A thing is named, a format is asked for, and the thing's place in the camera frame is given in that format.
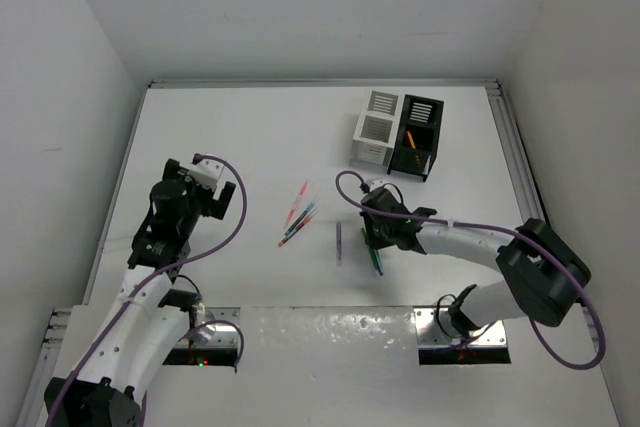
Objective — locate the dark blue red pen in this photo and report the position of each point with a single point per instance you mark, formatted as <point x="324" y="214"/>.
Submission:
<point x="302" y="224"/>

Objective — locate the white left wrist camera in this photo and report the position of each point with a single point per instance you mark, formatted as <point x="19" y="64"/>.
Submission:
<point x="204" y="173"/>

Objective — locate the orange tipped red pen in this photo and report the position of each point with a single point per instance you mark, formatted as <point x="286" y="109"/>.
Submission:
<point x="280" y="245"/>

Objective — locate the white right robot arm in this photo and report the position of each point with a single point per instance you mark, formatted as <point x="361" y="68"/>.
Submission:
<point x="531" y="285"/>

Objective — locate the light blue pencil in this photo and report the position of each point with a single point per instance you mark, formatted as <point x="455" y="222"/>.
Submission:
<point x="378" y="263"/>

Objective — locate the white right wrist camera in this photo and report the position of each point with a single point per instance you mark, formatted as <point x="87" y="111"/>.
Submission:
<point x="375" y="183"/>

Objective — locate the yellow pencil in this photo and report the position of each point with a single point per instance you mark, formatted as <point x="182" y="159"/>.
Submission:
<point x="410" y="140"/>

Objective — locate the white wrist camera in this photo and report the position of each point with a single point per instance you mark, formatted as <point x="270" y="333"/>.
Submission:
<point x="204" y="173"/>
<point x="375" y="183"/>

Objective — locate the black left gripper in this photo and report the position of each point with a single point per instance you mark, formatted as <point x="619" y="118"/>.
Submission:
<point x="211" y="207"/>

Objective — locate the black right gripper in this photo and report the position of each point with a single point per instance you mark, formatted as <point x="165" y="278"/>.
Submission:
<point x="373" y="241"/>

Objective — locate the white slotted container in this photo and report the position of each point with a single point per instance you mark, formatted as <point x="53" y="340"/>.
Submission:
<point x="375" y="133"/>

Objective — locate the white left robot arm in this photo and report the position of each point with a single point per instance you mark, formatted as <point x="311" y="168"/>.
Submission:
<point x="108" y="384"/>

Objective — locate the red clear pen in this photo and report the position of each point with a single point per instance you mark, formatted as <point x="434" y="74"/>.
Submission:
<point x="296" y="203"/>

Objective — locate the black slotted container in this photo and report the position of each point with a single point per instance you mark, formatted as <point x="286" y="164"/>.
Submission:
<point x="423" y="118"/>

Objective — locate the green pencil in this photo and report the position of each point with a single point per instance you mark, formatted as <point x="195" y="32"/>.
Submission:
<point x="369" y="249"/>

